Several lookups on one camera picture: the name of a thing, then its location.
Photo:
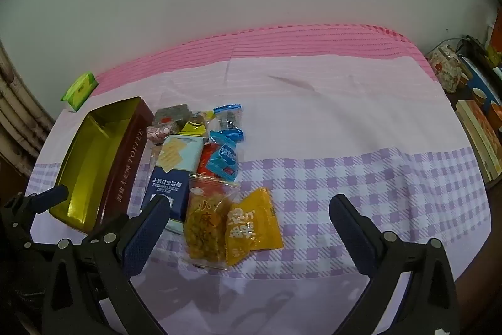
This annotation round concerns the pink white wrapped candy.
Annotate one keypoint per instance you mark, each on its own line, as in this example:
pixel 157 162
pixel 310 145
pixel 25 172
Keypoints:
pixel 160 131

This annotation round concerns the beige ridged frame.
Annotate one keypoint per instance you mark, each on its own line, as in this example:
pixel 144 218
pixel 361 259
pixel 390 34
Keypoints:
pixel 19 103

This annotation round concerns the black device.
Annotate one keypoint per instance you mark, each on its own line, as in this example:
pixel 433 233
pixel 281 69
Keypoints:
pixel 472 46

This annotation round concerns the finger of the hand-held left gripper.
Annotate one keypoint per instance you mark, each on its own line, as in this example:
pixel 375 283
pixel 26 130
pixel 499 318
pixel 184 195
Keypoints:
pixel 55 195

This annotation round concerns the blue-ended clear snack packet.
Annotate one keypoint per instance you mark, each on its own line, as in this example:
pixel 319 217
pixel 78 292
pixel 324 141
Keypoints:
pixel 226 119

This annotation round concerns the light blue cracker packet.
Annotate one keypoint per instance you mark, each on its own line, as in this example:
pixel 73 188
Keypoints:
pixel 172 170

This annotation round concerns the pink purple checked bedsheet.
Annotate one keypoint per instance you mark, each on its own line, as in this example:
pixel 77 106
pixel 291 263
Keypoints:
pixel 313 123

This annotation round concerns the green small packet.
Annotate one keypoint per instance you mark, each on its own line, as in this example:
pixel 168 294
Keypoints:
pixel 80 91

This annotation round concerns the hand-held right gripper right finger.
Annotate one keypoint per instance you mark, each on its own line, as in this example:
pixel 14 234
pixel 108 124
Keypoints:
pixel 353 233

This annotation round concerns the blue printed box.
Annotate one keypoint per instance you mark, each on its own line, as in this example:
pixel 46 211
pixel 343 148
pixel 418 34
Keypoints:
pixel 480 84

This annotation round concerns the yellow snack packet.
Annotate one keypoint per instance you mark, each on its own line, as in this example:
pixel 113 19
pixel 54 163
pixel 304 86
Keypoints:
pixel 253 225

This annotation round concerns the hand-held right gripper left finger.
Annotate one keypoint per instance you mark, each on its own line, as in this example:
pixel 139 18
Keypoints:
pixel 143 237

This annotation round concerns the yellow-edged round cake packet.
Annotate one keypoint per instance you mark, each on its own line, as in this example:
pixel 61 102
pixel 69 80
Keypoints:
pixel 194 125

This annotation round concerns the brown toffee tin box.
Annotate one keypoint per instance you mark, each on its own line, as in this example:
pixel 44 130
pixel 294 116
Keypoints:
pixel 117 170

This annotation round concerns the red snack packet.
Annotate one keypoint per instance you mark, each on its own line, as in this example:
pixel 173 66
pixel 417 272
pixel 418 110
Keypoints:
pixel 204 162

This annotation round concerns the dark grey cube candy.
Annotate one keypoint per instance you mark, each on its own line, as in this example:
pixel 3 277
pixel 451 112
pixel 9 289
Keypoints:
pixel 170 114

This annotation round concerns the blue plum candy packet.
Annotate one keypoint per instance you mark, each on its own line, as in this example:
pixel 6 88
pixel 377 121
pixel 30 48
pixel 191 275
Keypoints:
pixel 223 158

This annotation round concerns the orange box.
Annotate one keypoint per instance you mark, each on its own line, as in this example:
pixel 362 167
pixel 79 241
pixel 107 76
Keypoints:
pixel 495 40

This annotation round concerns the stack of books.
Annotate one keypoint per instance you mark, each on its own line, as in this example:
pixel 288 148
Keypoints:
pixel 480 138

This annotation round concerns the clear fried twist packet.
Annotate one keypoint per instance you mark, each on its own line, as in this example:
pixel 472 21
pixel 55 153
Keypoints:
pixel 204 225

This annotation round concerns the floral ceramic teapot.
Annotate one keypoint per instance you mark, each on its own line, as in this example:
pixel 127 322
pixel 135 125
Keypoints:
pixel 447 72

